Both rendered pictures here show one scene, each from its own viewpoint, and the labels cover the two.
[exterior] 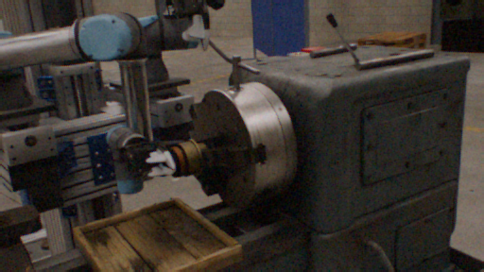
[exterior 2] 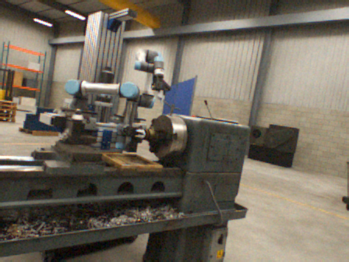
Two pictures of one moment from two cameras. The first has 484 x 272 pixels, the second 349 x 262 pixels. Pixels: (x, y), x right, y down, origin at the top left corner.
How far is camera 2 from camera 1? 0.76 m
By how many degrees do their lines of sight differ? 15
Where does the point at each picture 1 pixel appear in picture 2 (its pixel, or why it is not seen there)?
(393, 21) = not seen: hidden behind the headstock
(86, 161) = (100, 138)
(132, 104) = (128, 117)
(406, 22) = not seen: hidden behind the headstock
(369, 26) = not seen: hidden behind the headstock
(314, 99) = (196, 123)
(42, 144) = (91, 124)
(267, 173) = (176, 143)
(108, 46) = (129, 93)
